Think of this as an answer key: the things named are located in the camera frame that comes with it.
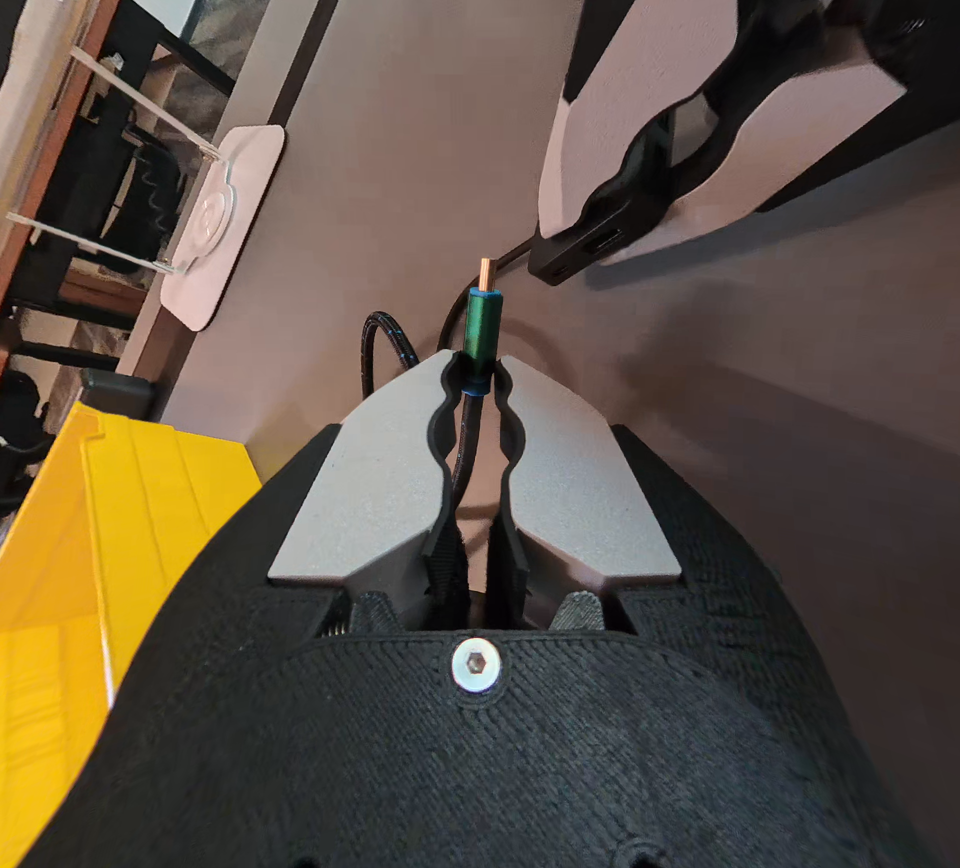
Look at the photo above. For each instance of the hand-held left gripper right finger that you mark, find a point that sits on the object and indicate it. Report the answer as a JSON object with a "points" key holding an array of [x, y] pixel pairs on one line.
{"points": [[585, 500]]}

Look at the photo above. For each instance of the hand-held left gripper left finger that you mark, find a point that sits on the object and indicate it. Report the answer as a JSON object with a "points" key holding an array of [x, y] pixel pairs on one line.
{"points": [[367, 500]]}

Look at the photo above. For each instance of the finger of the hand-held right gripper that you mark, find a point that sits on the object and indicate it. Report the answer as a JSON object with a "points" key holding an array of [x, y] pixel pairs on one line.
{"points": [[645, 35], [795, 133]]}

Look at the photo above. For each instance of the black USB hub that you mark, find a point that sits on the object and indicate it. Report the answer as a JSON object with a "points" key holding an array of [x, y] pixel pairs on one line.
{"points": [[559, 266]]}

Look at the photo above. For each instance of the yellow plastic bin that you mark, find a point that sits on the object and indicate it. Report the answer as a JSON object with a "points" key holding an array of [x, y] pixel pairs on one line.
{"points": [[112, 545]]}

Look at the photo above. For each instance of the dark grey case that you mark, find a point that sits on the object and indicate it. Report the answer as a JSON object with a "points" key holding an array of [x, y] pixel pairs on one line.
{"points": [[120, 395]]}

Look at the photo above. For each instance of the black board on white stand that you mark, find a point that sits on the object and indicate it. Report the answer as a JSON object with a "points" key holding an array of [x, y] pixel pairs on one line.
{"points": [[217, 223]]}

